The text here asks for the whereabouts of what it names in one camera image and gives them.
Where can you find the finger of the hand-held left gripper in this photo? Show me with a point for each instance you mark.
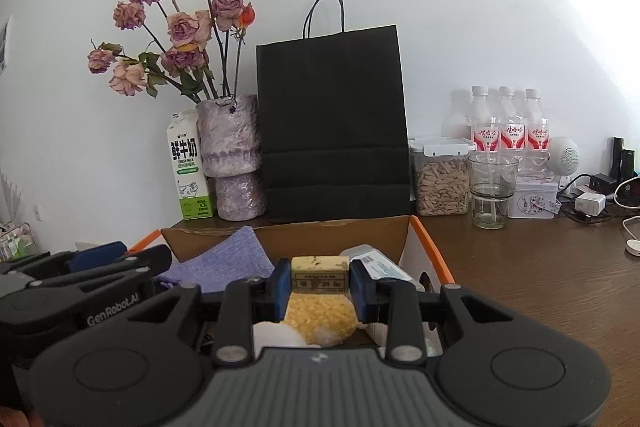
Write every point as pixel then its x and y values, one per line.
pixel 97 254
pixel 142 258

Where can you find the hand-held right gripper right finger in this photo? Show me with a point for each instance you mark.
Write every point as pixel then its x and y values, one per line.
pixel 362 292

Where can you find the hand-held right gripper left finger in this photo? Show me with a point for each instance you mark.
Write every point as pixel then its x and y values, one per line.
pixel 277 292

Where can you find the yellow sponge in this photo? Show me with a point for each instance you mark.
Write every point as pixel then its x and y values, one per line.
pixel 320 272

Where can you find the cardboard box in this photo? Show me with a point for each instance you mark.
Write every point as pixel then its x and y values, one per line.
pixel 325 234

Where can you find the white box with blue label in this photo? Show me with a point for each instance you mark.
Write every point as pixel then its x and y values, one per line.
pixel 395 272

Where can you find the purple knitted cloth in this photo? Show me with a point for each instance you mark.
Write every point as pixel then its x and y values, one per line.
pixel 225 257

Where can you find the white green milk carton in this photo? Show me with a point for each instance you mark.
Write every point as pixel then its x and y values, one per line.
pixel 190 167

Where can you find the clear jar of seeds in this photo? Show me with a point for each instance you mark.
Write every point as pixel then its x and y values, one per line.
pixel 440 187

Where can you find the purple textured vase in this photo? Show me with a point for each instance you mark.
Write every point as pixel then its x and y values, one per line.
pixel 232 142

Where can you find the clear glass cup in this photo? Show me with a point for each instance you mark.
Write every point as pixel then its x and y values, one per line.
pixel 492 207

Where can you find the black paper bag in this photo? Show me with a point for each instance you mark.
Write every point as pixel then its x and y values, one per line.
pixel 335 117

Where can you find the white printed tin box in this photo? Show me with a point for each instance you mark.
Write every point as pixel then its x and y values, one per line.
pixel 532 202

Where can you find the bunch of dried pink roses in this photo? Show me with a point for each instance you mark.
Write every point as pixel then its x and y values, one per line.
pixel 185 27

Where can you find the white round speaker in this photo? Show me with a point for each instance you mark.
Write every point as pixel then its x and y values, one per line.
pixel 565 157

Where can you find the white charger plug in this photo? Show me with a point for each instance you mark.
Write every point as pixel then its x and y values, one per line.
pixel 590 203

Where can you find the black power adapter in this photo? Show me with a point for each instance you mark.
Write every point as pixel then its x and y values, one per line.
pixel 602 183

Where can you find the black round device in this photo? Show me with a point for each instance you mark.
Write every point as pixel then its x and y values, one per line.
pixel 631 192

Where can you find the black upright device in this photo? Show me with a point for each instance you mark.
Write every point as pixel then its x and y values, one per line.
pixel 617 157
pixel 629 163

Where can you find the white wall outlet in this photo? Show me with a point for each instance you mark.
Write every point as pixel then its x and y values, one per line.
pixel 36 212

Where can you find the wall poster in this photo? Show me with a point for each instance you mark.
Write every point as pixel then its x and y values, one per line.
pixel 4 42

